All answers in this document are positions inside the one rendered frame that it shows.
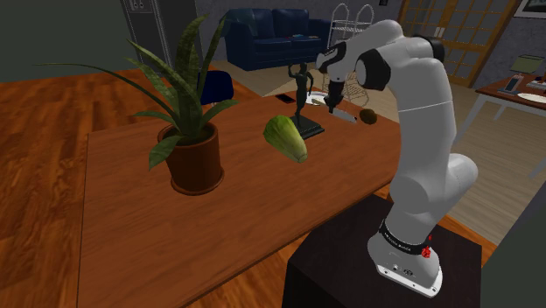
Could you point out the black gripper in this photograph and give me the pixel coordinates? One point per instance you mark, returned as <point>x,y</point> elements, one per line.
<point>334,94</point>

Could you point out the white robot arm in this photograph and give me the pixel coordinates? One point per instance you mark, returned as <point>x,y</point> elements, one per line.
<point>420,128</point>

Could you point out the white plate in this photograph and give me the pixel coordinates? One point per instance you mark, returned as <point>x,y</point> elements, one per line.
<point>316,96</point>

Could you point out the knife with silver blade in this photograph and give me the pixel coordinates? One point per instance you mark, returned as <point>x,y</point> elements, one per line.
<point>344,115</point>

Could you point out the dark figure statue on base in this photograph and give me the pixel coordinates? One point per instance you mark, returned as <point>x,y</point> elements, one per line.
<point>303,106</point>

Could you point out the brown kiwi fruit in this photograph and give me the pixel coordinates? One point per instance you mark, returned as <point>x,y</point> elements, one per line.
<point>368,116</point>

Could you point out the black phone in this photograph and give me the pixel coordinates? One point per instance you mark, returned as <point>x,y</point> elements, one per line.
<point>285,98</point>

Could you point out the green lettuce head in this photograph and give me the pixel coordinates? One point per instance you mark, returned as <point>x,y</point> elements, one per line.
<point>285,137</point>

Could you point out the dark blue sofa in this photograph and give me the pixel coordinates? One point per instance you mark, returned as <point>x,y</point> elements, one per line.
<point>273,40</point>

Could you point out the dark blue chair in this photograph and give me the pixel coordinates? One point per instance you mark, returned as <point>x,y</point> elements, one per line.
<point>215,86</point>

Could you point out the wooden lattice door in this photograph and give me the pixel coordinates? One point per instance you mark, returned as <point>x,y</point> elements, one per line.
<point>463,38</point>

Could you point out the potted green snake plant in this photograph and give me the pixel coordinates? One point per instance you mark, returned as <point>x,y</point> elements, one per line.
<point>187,128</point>

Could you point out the dark robot stand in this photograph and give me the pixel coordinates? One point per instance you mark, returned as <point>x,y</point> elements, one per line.
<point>341,264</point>

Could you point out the wooden side table white legs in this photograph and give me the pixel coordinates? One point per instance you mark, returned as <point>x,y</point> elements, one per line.
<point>507,100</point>

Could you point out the grey panelled door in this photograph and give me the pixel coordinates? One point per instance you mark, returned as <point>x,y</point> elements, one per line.
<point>147,30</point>

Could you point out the wall picture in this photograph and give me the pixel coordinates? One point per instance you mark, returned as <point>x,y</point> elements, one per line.
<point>532,8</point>

